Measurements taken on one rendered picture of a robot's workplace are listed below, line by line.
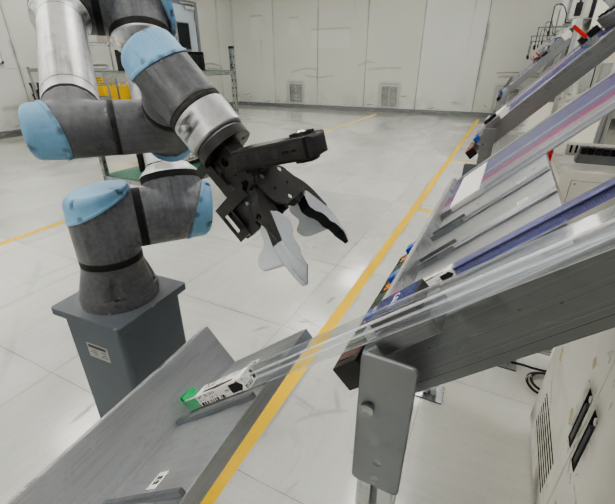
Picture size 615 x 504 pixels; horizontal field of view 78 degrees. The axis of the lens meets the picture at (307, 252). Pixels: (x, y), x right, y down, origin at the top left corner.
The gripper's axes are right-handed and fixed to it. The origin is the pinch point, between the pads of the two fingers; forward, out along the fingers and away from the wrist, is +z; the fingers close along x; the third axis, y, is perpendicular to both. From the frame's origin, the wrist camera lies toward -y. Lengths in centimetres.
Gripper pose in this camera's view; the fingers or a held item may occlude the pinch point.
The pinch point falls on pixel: (331, 256)
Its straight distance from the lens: 47.4
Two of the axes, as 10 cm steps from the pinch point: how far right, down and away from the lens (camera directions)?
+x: -4.5, 4.0, -8.0
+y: -6.4, 4.9, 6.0
